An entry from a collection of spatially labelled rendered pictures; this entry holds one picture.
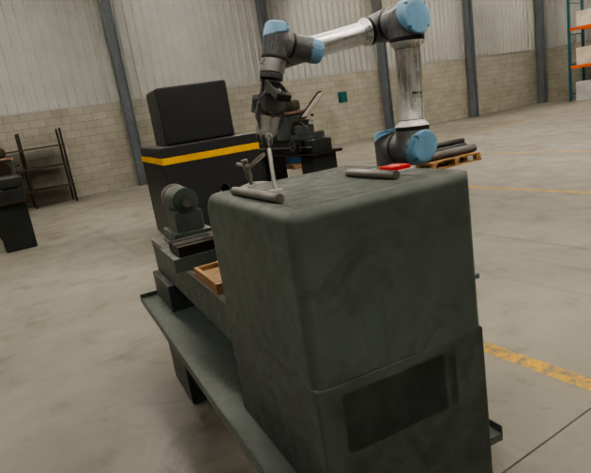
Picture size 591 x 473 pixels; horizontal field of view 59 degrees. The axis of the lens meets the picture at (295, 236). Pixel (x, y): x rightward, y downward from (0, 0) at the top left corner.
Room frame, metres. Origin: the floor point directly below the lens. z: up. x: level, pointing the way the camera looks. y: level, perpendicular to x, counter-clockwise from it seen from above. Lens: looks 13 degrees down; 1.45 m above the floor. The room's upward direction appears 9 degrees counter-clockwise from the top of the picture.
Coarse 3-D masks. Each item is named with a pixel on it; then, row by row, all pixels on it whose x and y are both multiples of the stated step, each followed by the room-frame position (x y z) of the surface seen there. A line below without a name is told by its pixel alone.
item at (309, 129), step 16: (320, 96) 8.32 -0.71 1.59; (288, 112) 8.42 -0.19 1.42; (304, 112) 8.35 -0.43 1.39; (288, 128) 8.42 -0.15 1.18; (304, 128) 8.08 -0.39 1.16; (288, 144) 8.43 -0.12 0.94; (304, 144) 8.03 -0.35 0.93; (320, 144) 7.93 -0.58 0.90; (304, 160) 8.13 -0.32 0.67; (320, 160) 7.98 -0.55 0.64; (336, 160) 8.13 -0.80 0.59
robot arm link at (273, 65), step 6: (264, 60) 1.64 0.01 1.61; (270, 60) 1.63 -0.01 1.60; (276, 60) 1.63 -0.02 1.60; (282, 60) 1.64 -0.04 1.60; (264, 66) 1.63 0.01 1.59; (270, 66) 1.62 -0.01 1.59; (276, 66) 1.63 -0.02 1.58; (282, 66) 1.64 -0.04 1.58; (276, 72) 1.63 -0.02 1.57; (282, 72) 1.64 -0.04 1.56
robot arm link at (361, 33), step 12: (360, 24) 1.91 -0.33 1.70; (372, 24) 1.91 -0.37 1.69; (312, 36) 1.85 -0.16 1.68; (324, 36) 1.85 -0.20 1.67; (336, 36) 1.86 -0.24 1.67; (348, 36) 1.88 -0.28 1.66; (360, 36) 1.90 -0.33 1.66; (372, 36) 1.91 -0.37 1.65; (336, 48) 1.86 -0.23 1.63; (348, 48) 1.90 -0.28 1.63
